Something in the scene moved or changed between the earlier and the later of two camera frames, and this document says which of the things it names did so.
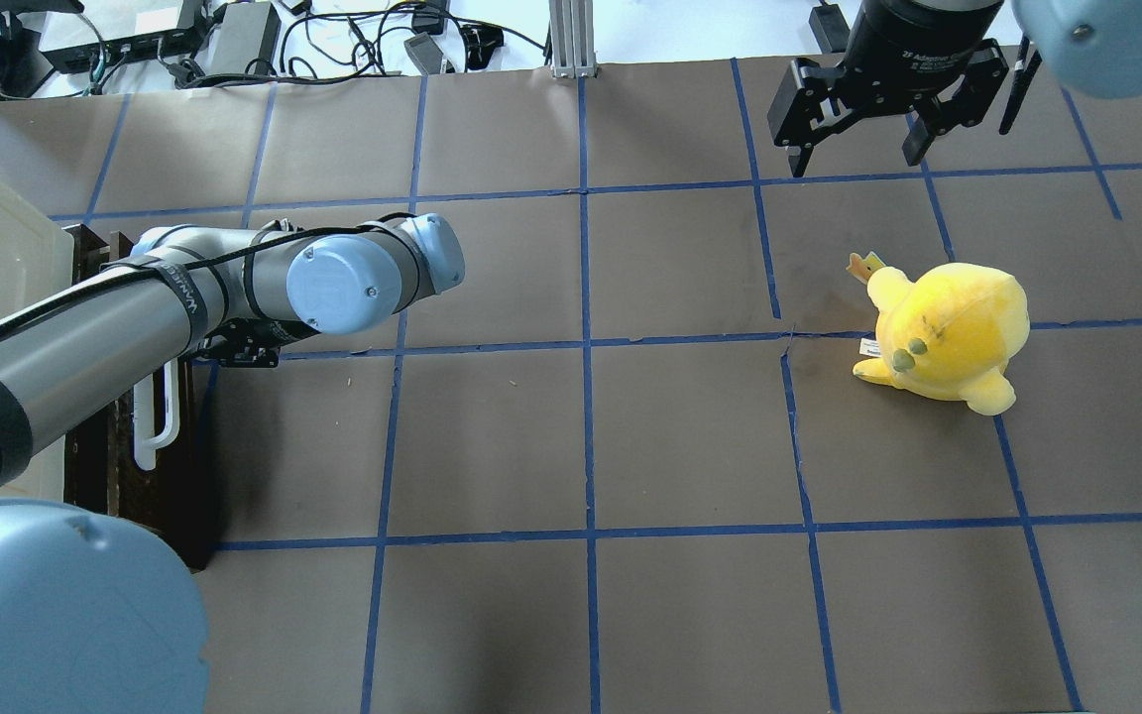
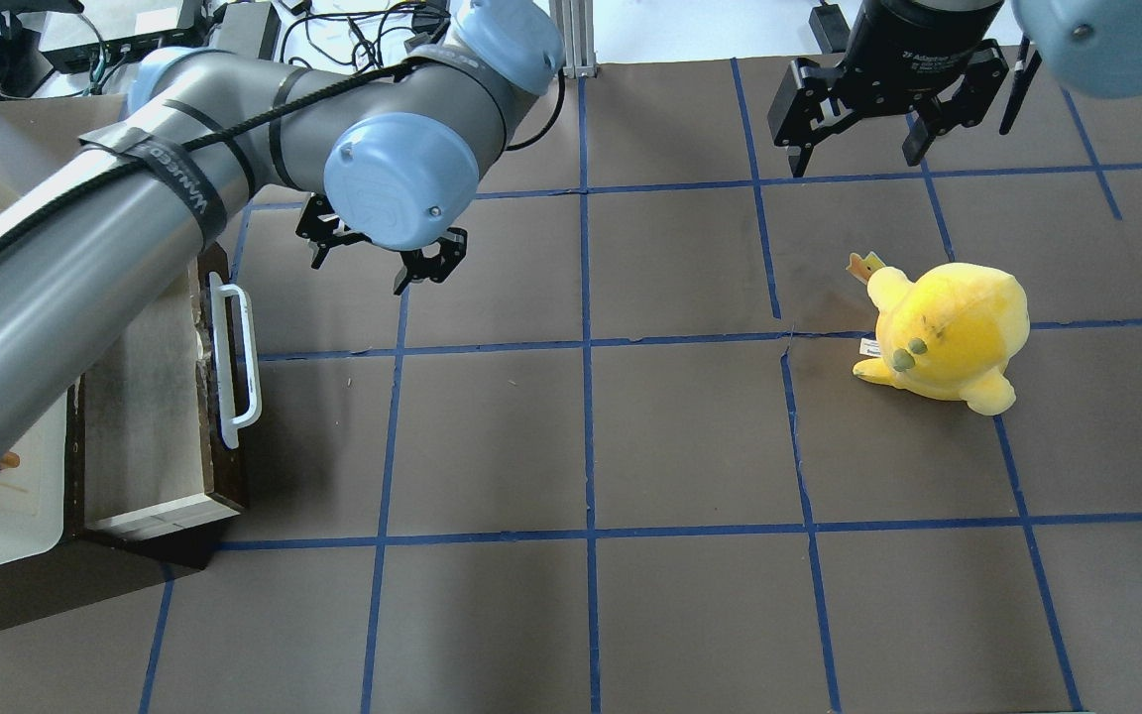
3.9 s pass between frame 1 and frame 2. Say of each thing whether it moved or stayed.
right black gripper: stayed
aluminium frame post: stayed
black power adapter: stayed
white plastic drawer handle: moved
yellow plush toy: stayed
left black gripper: moved
